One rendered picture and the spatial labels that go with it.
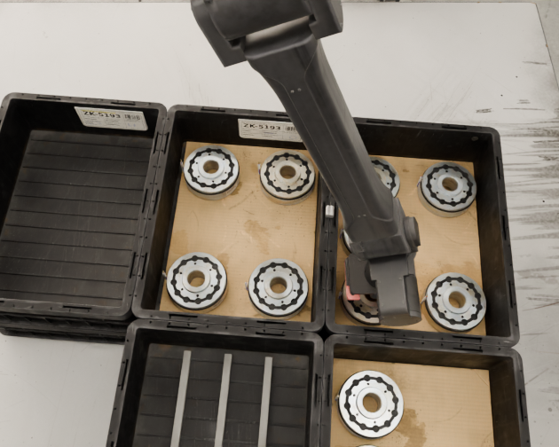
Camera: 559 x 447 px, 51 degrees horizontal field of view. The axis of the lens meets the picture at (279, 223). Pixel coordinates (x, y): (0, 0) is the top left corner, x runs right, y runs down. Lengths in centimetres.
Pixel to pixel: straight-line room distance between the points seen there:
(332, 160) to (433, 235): 53
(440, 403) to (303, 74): 65
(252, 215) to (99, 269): 29
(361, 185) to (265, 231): 45
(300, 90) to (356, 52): 95
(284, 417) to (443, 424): 25
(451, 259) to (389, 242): 36
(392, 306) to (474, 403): 32
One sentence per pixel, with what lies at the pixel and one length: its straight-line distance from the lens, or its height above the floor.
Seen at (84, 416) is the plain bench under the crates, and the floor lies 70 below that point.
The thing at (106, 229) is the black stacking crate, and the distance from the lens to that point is 110.
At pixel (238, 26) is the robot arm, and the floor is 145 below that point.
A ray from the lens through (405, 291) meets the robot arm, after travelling 77.
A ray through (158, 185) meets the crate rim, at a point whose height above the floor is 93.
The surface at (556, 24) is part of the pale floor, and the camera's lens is 275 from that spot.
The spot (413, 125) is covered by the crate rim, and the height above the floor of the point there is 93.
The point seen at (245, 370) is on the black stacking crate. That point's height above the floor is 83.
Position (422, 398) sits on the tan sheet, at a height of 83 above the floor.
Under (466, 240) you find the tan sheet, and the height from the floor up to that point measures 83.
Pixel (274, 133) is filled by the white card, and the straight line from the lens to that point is 110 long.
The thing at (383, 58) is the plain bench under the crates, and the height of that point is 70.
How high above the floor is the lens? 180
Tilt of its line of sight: 66 degrees down
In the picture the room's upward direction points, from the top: 3 degrees clockwise
